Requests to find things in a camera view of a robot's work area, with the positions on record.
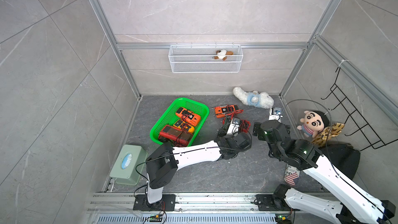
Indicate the leopard print cloth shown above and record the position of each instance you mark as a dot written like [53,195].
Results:
[328,133]

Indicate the pale green plastic bin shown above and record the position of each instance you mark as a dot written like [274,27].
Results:
[130,159]

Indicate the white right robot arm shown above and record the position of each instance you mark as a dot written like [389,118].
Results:
[353,205]

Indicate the yellow multimeter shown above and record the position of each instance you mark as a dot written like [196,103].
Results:
[186,127]

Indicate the green plastic basket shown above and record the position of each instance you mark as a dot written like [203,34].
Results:
[170,117]

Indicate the red multimeter with leads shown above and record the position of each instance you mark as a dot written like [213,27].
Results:
[232,125]

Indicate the newspaper flag print pouch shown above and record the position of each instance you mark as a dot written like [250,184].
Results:
[292,175]

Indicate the small brown white plush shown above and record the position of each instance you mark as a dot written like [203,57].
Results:
[222,55]

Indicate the orange multimeter back side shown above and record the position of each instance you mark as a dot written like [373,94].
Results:
[222,111]

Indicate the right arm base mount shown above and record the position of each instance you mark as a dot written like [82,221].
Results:
[275,201]

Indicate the white plush dog blue shirt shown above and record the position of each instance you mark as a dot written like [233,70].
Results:
[255,98]

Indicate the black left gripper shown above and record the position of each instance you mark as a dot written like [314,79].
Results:
[221,138]

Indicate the orange multimeter with black leads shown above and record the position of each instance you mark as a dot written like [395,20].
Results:
[188,116]

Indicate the black wire wall rack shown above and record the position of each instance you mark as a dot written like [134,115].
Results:
[356,125]

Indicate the black fabric bag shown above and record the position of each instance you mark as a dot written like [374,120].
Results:
[344,157]

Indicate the red multimeter brown screen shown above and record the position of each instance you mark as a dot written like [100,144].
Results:
[177,137]

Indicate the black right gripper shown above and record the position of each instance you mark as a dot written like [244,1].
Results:
[255,126]

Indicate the cartoon boy plush doll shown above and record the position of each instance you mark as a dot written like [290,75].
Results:
[313,123]

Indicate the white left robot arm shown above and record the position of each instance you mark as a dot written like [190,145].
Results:
[166,160]

